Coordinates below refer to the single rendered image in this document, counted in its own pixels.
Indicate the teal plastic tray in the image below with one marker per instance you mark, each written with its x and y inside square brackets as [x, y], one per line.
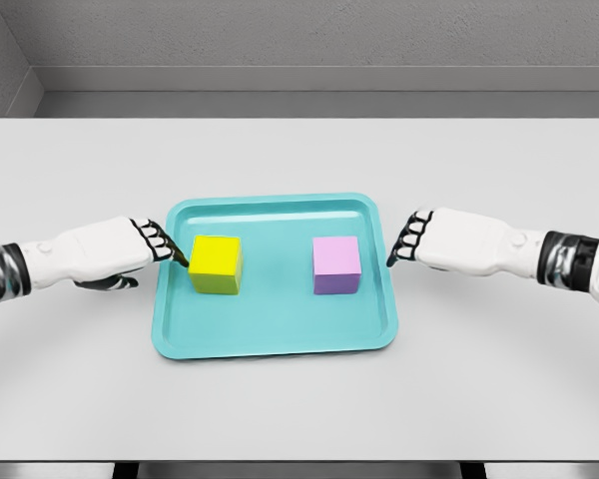
[274, 277]

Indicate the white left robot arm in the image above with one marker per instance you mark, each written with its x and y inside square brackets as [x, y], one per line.
[25, 262]

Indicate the yellow cube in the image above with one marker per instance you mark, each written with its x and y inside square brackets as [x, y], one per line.
[215, 264]

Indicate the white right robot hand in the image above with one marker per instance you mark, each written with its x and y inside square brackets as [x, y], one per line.
[451, 239]

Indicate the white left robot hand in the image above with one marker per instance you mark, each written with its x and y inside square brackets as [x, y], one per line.
[110, 247]

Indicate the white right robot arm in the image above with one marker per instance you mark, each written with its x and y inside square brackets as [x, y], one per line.
[559, 262]

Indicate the pink cube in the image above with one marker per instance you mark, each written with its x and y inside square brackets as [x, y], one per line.
[335, 264]

